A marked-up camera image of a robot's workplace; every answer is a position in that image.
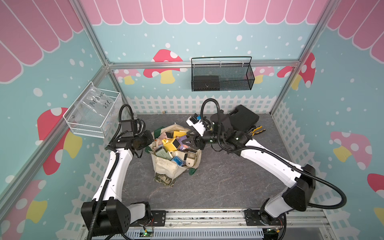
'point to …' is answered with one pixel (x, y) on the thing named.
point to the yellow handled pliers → (253, 133)
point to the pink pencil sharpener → (165, 135)
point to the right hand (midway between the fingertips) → (185, 137)
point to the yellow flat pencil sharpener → (179, 134)
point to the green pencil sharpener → (162, 152)
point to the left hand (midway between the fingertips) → (152, 139)
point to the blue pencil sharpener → (178, 160)
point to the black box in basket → (206, 83)
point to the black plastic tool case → (241, 119)
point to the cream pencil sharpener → (191, 156)
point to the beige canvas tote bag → (165, 170)
